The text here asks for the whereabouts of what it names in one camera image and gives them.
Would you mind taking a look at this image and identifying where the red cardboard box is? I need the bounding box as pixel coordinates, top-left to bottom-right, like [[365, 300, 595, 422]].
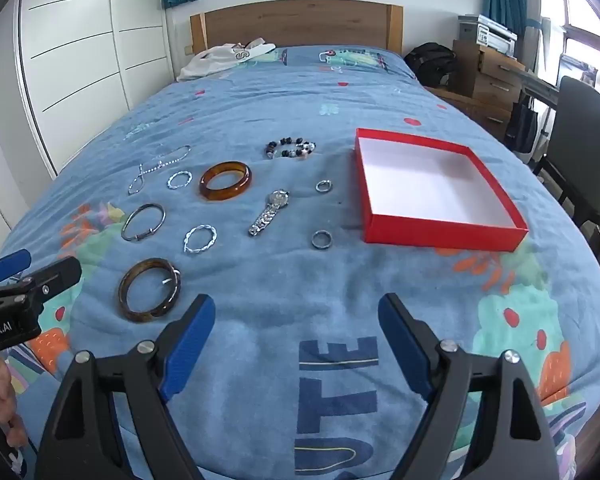
[[355, 128, 530, 252]]

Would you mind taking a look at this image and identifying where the blue printed blanket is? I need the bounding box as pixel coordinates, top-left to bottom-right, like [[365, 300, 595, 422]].
[[0, 45, 600, 480]]

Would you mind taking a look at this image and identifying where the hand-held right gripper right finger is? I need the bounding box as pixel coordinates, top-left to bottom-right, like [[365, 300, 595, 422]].
[[377, 292, 561, 480]]

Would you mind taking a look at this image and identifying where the tortoiseshell bangle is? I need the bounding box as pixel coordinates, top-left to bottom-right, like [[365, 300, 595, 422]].
[[118, 257, 182, 324]]

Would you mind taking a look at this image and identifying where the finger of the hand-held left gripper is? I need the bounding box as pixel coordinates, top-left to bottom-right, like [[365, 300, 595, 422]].
[[0, 256, 83, 311], [0, 249, 32, 285]]

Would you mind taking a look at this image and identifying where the black office chair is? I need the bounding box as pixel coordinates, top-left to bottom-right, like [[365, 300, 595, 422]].
[[532, 76, 600, 257]]

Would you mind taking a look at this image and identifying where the black backpack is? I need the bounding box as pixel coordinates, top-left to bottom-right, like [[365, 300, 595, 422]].
[[404, 42, 457, 89]]

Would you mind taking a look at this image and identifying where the white wardrobe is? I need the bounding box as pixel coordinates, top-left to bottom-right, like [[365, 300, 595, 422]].
[[0, 0, 177, 241]]

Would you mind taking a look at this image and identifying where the wooden drawer cabinet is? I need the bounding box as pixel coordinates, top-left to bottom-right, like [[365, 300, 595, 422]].
[[425, 40, 527, 137]]

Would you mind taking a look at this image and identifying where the wooden headboard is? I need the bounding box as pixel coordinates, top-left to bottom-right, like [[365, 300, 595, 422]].
[[190, 4, 404, 56]]

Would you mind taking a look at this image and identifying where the grey printer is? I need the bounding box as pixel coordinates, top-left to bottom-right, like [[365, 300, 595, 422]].
[[457, 14, 521, 57]]

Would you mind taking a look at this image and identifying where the silver wristwatch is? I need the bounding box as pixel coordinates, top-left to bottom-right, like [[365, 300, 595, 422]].
[[248, 189, 291, 237]]

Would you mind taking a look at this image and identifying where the grey desk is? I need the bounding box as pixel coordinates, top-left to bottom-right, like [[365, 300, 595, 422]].
[[516, 66, 567, 108]]

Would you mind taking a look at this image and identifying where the large twisted silver bracelet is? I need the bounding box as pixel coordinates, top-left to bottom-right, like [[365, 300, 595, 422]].
[[183, 225, 216, 254]]

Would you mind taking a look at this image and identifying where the amber bangle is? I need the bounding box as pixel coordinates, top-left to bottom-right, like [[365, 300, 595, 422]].
[[199, 161, 253, 202]]

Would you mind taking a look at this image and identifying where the person's left hand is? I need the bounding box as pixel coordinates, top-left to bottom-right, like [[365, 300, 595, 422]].
[[0, 355, 30, 450]]

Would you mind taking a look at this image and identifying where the dark hanging bag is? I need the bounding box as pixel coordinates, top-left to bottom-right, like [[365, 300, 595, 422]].
[[504, 94, 539, 157]]

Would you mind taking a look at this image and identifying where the silver chain necklace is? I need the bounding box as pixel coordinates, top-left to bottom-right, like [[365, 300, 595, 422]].
[[127, 144, 192, 196]]

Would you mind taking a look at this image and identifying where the white garment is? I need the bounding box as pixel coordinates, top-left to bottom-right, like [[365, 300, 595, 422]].
[[176, 37, 277, 82]]

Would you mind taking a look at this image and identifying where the brown beaded charm bracelet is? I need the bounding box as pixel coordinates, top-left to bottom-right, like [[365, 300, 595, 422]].
[[265, 136, 317, 160]]

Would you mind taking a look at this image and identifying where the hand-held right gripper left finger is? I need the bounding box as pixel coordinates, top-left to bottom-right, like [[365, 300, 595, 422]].
[[34, 294, 217, 480]]

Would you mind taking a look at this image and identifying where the plain silver bangle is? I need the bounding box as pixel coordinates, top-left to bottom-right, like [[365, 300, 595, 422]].
[[121, 203, 167, 242]]

